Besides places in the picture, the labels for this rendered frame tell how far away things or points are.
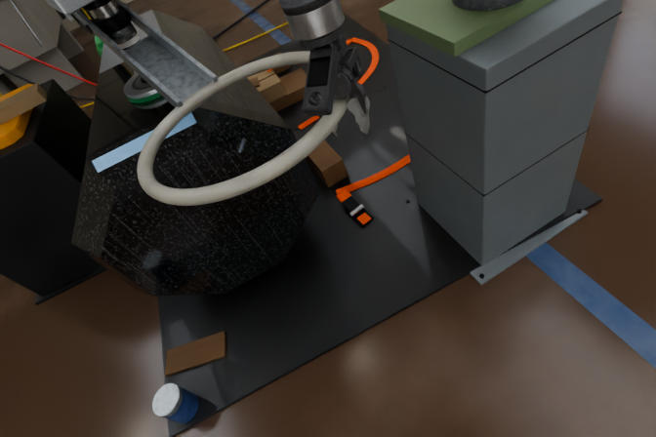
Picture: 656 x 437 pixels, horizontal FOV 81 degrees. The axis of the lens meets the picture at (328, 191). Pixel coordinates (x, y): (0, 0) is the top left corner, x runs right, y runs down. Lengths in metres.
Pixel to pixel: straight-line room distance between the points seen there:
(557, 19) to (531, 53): 0.10
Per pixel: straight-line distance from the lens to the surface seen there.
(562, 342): 1.47
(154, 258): 1.46
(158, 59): 1.24
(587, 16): 1.10
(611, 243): 1.68
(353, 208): 1.72
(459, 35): 0.97
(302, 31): 0.65
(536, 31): 1.02
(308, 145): 0.65
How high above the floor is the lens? 1.36
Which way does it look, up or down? 46 degrees down
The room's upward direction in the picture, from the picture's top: 24 degrees counter-clockwise
